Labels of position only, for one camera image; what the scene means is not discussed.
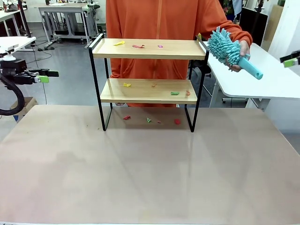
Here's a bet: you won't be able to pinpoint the white rounded-corner table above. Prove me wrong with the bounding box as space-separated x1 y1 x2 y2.
201 41 300 111

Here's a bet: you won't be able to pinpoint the person's left hand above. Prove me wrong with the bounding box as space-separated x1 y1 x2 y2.
226 40 251 73

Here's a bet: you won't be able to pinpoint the black pole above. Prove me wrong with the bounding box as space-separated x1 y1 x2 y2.
17 0 33 38

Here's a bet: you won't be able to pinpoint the brown cardboard sheet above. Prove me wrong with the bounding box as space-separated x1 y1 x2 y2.
267 4 285 49

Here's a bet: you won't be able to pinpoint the black cabinet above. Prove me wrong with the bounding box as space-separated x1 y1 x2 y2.
240 7 269 46

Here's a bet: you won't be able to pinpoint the person's left forearm orange sleeve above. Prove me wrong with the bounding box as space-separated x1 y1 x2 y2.
224 22 253 47

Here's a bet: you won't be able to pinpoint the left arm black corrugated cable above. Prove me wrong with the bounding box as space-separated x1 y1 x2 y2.
0 71 25 116

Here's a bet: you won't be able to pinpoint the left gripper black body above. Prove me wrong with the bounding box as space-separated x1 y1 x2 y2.
0 59 33 85

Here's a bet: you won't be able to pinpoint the black chair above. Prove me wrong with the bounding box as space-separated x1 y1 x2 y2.
188 61 211 82

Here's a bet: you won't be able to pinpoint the white rectangular table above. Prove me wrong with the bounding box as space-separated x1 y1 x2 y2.
0 36 37 56

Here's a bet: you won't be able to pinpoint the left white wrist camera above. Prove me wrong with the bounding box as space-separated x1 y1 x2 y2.
0 43 20 62

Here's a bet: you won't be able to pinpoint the two-tier wood metal shelf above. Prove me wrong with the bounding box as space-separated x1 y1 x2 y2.
88 32 210 133

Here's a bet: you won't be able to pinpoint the blue floral clothing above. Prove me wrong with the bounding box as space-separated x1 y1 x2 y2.
222 0 242 23

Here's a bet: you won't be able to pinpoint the grey frame workbench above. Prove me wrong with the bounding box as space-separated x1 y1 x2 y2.
38 1 99 46

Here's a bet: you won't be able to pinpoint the white table dark sides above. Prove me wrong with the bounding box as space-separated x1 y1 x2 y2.
0 0 28 37

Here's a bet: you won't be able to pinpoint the cardboard box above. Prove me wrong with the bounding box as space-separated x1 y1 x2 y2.
9 97 38 118

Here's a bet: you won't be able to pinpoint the person in orange hoodie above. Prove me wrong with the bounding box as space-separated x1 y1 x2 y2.
105 0 253 108

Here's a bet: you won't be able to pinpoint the teal chenille duster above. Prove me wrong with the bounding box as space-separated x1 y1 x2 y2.
207 26 263 81

